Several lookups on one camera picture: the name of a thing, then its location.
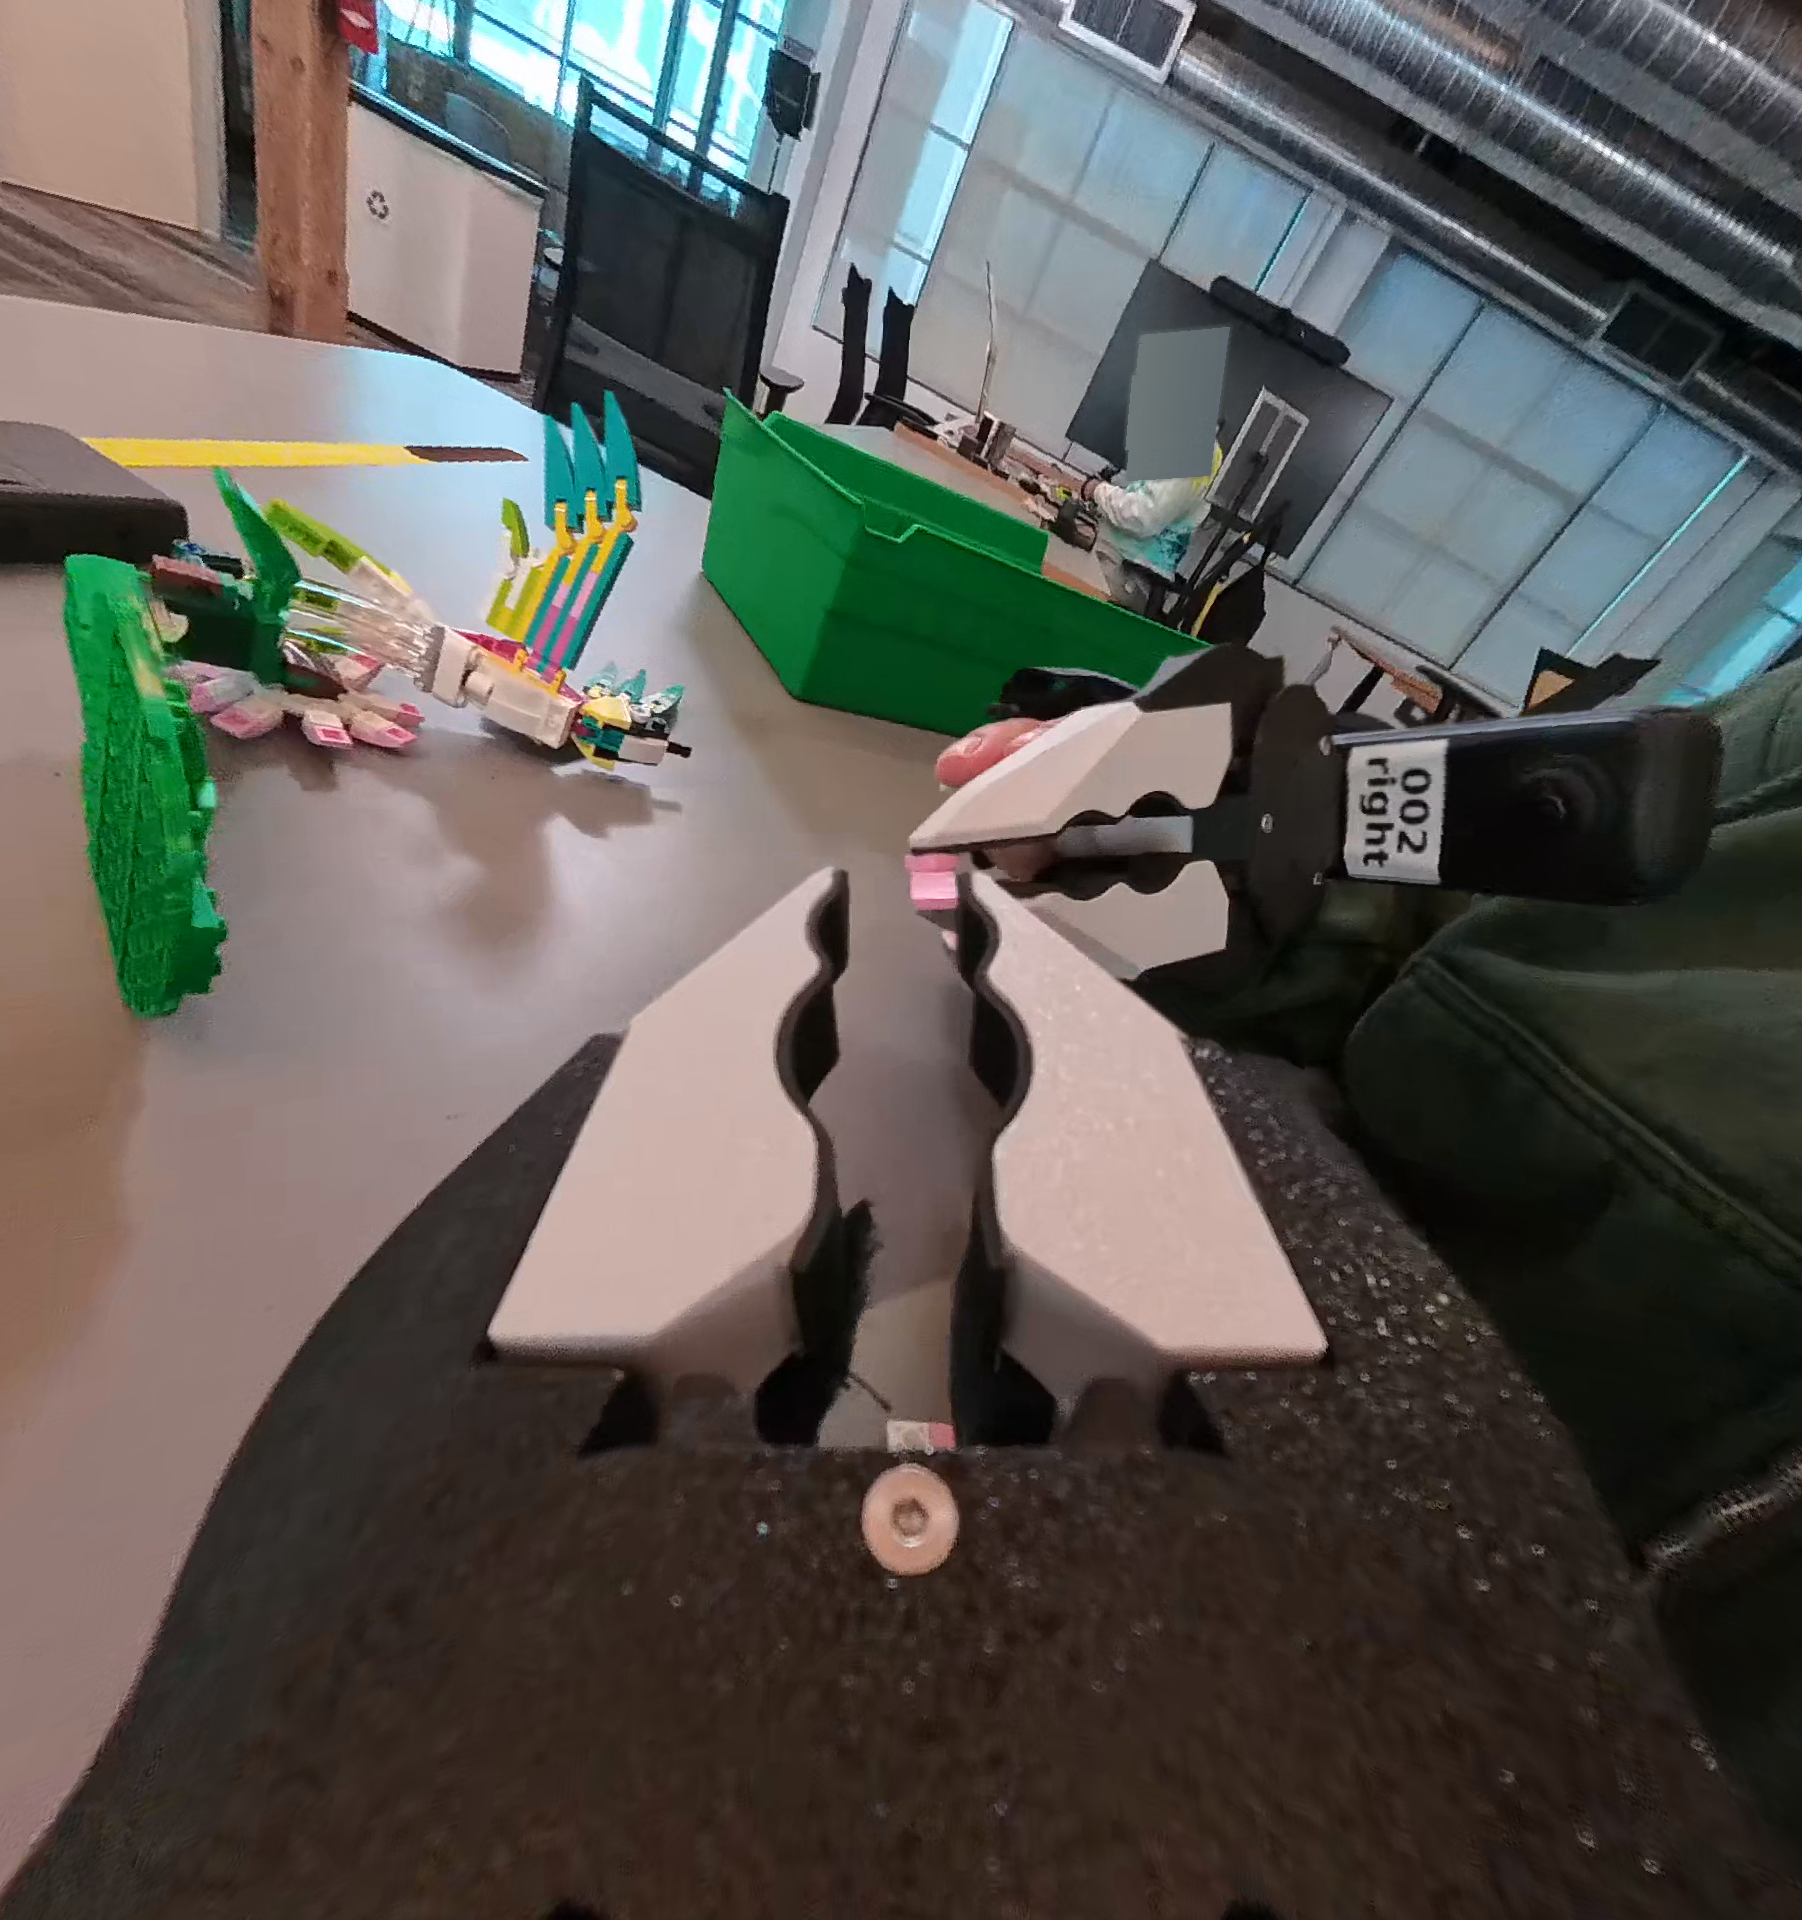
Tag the yellow flat strip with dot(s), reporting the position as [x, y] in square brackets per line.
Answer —
[241, 452]

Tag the black case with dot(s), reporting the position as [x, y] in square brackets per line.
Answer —
[46, 495]

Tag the person's right hand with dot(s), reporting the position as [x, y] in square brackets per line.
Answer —
[991, 746]

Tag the black wall device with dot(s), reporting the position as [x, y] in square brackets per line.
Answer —
[789, 91]

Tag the large black screen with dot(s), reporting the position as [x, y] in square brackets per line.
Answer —
[1321, 435]

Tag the white recycling cabinet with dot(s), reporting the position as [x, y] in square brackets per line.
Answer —
[436, 255]

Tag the person's green jacket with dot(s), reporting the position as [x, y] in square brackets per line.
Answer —
[1785, 1695]

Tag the ribbed ceiling duct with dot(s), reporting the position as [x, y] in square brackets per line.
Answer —
[1666, 91]

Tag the green lego baseplate model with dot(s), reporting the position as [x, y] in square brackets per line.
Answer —
[136, 780]

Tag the black video bar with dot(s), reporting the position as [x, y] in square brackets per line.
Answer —
[1284, 318]

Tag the magenta lego plate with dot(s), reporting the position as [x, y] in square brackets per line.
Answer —
[932, 888]

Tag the black chair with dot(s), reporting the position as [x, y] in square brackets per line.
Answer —
[898, 361]
[848, 346]

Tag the wooden post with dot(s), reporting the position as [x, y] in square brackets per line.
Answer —
[301, 150]

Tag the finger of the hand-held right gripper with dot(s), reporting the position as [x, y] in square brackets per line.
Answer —
[1081, 774]
[1162, 924]

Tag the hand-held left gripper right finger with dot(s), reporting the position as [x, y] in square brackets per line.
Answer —
[1141, 1199]

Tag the wall vent grille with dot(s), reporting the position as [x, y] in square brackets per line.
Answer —
[1126, 30]

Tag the colourful lego bird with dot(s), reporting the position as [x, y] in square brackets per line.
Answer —
[519, 706]

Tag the small pink lego piece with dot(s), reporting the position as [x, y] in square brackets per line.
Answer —
[918, 1436]

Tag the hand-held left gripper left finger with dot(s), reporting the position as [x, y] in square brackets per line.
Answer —
[661, 1186]

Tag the green plastic bin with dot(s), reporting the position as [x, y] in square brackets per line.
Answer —
[872, 601]

